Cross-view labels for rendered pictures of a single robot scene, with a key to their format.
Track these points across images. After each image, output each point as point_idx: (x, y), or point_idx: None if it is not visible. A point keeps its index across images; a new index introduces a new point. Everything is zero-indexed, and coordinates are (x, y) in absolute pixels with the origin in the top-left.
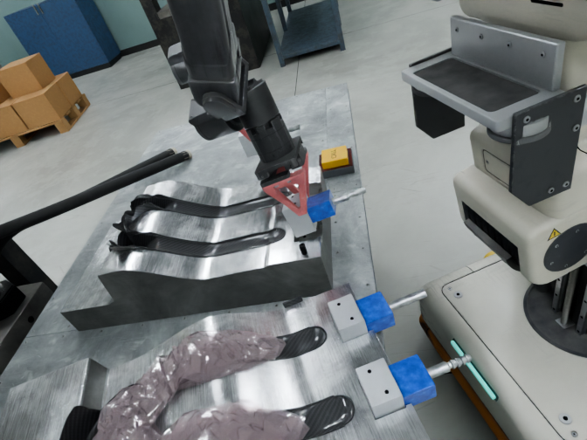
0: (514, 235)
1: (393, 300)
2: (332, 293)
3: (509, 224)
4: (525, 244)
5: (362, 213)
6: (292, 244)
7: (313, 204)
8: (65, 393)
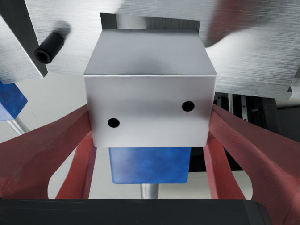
0: (175, 184)
1: (13, 122)
2: (14, 50)
3: (181, 192)
4: (161, 184)
5: (293, 93)
6: (89, 7)
7: (120, 148)
8: None
